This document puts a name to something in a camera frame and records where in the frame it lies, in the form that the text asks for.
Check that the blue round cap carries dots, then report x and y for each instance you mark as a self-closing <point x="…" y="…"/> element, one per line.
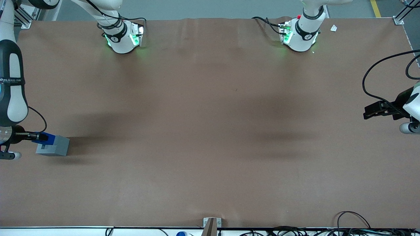
<point x="180" y="234"/>

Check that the blue plastic part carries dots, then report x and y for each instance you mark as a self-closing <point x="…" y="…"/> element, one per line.
<point x="51" y="139"/>

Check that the aluminum frame profile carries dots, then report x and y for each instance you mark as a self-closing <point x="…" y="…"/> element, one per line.
<point x="28" y="18"/>
<point x="403" y="14"/>

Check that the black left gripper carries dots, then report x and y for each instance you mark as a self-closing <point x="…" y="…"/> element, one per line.
<point x="398" y="104"/>

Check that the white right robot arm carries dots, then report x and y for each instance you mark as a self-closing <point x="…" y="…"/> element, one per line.
<point x="13" y="98"/>

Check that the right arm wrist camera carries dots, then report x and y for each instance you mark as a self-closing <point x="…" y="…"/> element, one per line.
<point x="13" y="155"/>

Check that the brown paper table cover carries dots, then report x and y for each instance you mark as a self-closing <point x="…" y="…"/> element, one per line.
<point x="210" y="131"/>

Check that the gray square base block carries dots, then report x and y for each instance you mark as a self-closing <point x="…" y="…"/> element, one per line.
<point x="60" y="147"/>

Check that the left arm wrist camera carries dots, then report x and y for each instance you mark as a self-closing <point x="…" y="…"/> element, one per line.
<point x="408" y="128"/>

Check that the gray metal bracket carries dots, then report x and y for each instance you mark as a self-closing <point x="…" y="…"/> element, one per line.
<point x="206" y="222"/>

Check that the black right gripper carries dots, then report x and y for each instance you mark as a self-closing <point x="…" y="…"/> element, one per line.
<point x="16" y="136"/>

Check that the white paper scrap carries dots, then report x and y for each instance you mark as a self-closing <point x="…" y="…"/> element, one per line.
<point x="333" y="28"/>

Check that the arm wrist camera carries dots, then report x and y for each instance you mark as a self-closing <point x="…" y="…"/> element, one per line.
<point x="408" y="128"/>
<point x="13" y="155"/>

